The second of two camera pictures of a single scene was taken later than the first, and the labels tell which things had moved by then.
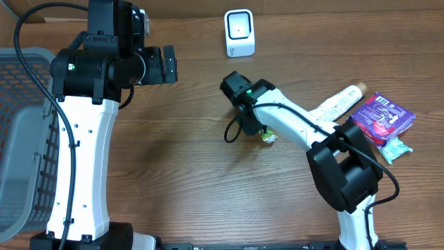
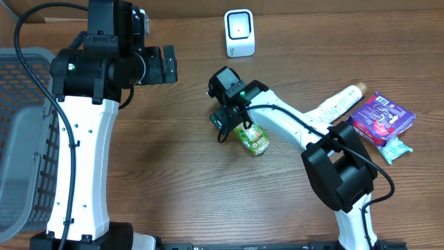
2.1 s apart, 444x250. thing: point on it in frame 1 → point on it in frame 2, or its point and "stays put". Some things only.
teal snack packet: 393,148 stays put
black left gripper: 156,75 stays put
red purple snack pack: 380,119 stays put
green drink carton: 270,136 → 253,137
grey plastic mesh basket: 29,146 stays put
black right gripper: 254,128 → 227,120
